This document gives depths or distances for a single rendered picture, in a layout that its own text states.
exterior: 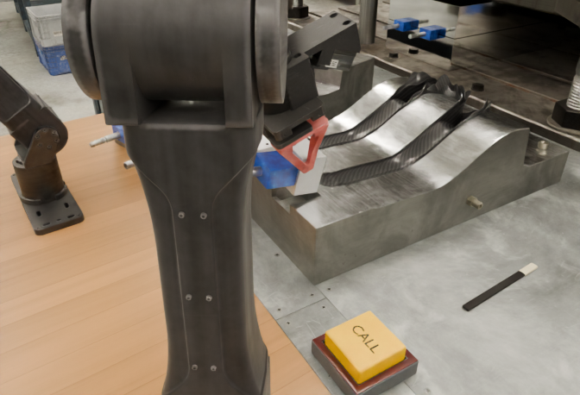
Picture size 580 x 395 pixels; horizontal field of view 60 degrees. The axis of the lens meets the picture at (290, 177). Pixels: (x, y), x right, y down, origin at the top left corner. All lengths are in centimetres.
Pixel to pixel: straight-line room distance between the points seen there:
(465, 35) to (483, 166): 78
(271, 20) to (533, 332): 52
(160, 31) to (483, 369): 49
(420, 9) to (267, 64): 134
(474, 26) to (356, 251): 97
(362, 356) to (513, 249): 32
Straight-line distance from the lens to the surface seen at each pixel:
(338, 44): 56
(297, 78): 53
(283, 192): 69
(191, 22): 22
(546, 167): 91
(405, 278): 68
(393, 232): 69
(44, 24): 408
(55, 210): 85
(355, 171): 73
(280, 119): 54
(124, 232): 78
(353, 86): 110
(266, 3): 22
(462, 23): 147
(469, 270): 71
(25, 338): 67
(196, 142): 23
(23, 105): 81
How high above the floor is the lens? 124
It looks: 31 degrees down
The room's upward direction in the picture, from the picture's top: straight up
